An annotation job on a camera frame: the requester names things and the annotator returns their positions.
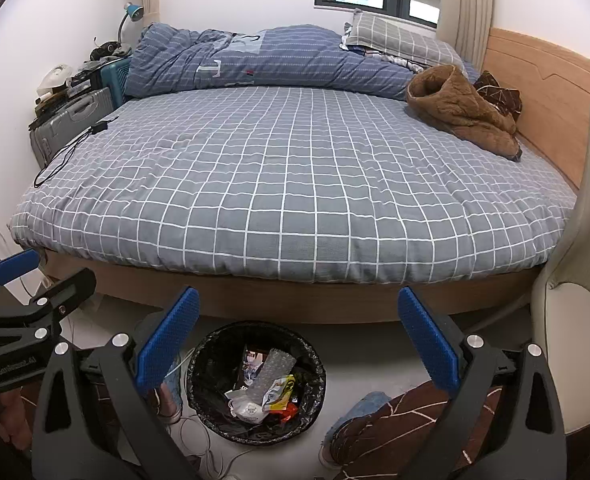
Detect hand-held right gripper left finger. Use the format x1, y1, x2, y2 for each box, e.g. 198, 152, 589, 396
31, 286, 200, 480

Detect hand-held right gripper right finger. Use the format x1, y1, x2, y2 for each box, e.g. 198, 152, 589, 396
397, 286, 568, 480

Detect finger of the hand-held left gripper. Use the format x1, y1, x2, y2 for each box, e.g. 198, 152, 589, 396
0, 267, 98, 346
0, 247, 42, 311

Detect trash bin with black liner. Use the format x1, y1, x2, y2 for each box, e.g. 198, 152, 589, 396
187, 322, 326, 447

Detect clear bubble wrap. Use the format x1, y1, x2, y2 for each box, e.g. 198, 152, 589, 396
237, 347, 296, 406

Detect yellow snack wrapper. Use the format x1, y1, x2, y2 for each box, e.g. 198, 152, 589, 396
262, 375, 298, 408

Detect red plastic bag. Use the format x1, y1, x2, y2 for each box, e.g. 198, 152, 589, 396
270, 402, 300, 423

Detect person's left hand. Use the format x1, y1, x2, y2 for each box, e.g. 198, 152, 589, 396
0, 389, 32, 456

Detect blue fuzzy slipper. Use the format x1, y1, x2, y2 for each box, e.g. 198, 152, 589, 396
320, 392, 393, 468
157, 355, 183, 423

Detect brown patterned pants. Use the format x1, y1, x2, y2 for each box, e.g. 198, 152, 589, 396
335, 380, 506, 480

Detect grey suitcase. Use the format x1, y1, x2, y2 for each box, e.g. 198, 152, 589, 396
29, 86, 114, 168

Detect white round object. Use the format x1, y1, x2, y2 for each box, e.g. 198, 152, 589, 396
40, 64, 73, 92

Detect teal plastic crate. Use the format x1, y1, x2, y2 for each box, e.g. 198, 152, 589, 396
100, 57, 133, 108

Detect black clutter pile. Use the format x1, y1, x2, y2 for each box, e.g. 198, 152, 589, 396
90, 40, 130, 63

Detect brown fleece garment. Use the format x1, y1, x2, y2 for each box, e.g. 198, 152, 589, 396
406, 64, 523, 162

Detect dark patterned cloth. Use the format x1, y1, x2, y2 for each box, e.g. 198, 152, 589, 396
474, 71, 523, 123

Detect wooden headboard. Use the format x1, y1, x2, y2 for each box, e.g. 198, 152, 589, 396
480, 27, 590, 196

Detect blue desk lamp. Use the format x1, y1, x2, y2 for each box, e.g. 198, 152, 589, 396
117, 2, 146, 46

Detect blue striped quilt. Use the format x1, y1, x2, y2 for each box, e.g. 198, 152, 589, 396
125, 22, 418, 98

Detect grey checked pillow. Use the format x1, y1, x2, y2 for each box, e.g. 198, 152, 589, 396
342, 9, 468, 78

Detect white floor cable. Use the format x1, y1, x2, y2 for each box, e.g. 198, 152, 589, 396
167, 350, 260, 480

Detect black cable with adapter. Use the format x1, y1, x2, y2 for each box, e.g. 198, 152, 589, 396
34, 117, 120, 190

